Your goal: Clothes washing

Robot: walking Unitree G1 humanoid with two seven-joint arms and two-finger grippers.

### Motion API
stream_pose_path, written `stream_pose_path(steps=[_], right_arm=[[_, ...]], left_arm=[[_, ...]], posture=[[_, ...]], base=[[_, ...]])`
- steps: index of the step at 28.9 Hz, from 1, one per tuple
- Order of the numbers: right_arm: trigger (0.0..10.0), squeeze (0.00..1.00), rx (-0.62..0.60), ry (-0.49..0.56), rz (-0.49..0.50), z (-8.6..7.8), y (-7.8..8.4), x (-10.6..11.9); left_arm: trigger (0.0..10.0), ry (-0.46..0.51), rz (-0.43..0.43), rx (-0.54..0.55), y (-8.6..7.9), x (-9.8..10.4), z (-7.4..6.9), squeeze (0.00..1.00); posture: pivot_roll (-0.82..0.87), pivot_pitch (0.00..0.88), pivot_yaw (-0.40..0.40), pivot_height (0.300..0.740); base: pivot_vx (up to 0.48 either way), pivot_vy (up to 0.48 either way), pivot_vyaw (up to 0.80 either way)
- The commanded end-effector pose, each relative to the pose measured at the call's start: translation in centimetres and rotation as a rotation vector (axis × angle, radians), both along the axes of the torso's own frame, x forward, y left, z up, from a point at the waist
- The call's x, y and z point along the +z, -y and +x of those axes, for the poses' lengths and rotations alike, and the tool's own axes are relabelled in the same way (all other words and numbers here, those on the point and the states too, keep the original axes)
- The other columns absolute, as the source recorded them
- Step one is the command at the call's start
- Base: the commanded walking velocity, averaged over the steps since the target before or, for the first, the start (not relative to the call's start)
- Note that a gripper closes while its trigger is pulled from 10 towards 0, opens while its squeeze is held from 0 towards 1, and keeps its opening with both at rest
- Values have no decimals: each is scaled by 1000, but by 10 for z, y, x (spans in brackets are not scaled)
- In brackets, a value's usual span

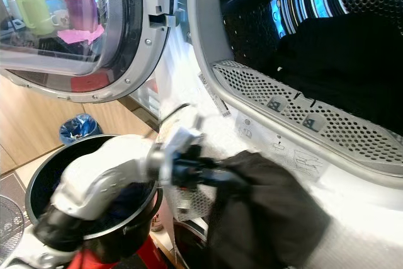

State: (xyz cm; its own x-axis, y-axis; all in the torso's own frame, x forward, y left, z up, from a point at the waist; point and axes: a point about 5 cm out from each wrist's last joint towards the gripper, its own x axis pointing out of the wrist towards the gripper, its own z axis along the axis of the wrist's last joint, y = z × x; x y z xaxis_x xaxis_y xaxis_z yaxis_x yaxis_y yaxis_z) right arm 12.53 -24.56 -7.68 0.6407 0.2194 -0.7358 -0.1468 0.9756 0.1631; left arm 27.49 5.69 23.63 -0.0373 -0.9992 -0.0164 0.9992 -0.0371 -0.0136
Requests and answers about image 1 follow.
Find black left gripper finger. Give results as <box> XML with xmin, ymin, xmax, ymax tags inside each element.
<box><xmin>217</xmin><ymin>168</ymin><xmax>250</xmax><ymax>188</ymax></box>

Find black garment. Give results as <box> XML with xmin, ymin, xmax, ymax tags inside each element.
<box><xmin>203</xmin><ymin>149</ymin><xmax>332</xmax><ymax>269</ymax></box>

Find white washing machine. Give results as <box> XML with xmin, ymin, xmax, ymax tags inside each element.
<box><xmin>151</xmin><ymin>0</ymin><xmax>403</xmax><ymax>269</ymax></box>

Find black clothes pile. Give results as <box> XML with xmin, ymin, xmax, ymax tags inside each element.
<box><xmin>273</xmin><ymin>13</ymin><xmax>403</xmax><ymax>136</ymax></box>

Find white mesh laundry bag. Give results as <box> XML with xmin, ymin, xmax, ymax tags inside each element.
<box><xmin>171</xmin><ymin>184</ymin><xmax>219</xmax><ymax>223</ymax></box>

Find dark blue garment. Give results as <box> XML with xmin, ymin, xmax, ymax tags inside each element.
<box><xmin>98</xmin><ymin>182</ymin><xmax>154</xmax><ymax>222</ymax></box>

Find bin with blue bag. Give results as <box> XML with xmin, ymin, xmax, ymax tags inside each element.
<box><xmin>59</xmin><ymin>113</ymin><xmax>102</xmax><ymax>146</ymax></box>

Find grey floor mat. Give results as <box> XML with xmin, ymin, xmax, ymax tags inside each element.
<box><xmin>0</xmin><ymin>171</ymin><xmax>33</xmax><ymax>208</ymax></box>

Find white floor fan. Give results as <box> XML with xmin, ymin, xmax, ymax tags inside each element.
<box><xmin>0</xmin><ymin>195</ymin><xmax>26</xmax><ymax>261</ymax></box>

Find black round laundry bucket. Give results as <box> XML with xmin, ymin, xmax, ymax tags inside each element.
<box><xmin>25</xmin><ymin>133</ymin><xmax>162</xmax><ymax>265</ymax></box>

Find wooden cabinet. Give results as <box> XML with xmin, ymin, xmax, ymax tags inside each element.
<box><xmin>0</xmin><ymin>75</ymin><xmax>153</xmax><ymax>175</ymax></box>

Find pink cloth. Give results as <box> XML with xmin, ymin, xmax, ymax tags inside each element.
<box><xmin>57</xmin><ymin>25</ymin><xmax>105</xmax><ymax>45</ymax></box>

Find round glass washer door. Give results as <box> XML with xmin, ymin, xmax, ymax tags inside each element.
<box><xmin>0</xmin><ymin>0</ymin><xmax>181</xmax><ymax>103</ymax></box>

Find pink plastic cup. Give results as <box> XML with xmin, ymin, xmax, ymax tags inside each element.
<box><xmin>63</xmin><ymin>0</ymin><xmax>98</xmax><ymax>32</ymax></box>

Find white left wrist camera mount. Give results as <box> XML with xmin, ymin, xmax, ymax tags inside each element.
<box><xmin>155</xmin><ymin>123</ymin><xmax>206</xmax><ymax>185</ymax></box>

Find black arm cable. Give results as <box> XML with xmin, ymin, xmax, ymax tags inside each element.
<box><xmin>159</xmin><ymin>102</ymin><xmax>193</xmax><ymax>126</ymax></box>

